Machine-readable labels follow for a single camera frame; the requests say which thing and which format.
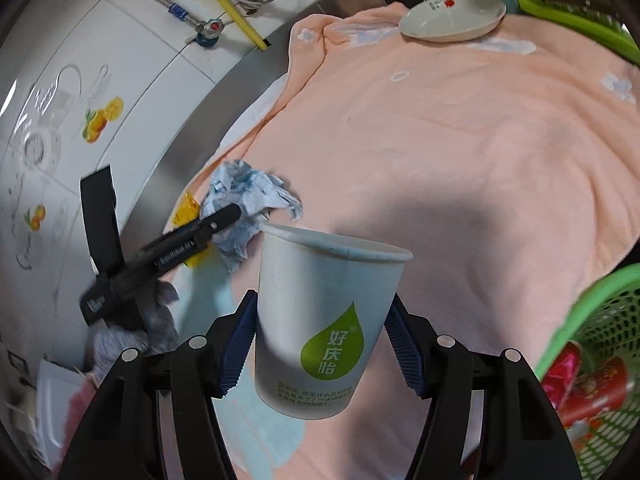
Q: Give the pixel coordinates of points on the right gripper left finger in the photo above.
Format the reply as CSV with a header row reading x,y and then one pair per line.
x,y
153,417

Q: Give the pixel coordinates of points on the green plastic trash basket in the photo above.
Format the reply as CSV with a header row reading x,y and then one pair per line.
x,y
593,361

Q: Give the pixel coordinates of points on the red drink can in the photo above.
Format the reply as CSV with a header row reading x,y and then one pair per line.
x,y
578,394

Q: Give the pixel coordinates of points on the pink flower towel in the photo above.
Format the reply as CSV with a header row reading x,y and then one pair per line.
x,y
509,166

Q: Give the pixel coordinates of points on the lime green dish rack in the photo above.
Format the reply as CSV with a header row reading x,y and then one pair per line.
x,y
598,20

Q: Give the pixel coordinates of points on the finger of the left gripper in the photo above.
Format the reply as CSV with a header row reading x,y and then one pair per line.
x,y
218,221

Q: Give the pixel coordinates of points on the white paper cup green logo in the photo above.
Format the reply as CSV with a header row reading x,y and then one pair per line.
x,y
322,303

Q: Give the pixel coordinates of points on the wall water valve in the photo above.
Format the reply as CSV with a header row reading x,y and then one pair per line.
x,y
207,34

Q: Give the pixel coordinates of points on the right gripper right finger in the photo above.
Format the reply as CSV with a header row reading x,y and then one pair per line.
x,y
488,410

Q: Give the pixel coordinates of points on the white plate red mark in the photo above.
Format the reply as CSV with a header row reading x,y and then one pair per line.
x,y
442,21

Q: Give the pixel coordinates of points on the grey gloved left hand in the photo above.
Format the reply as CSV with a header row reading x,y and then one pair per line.
x,y
157,335

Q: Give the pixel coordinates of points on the white blue paper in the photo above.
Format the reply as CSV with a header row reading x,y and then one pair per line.
x,y
257,194

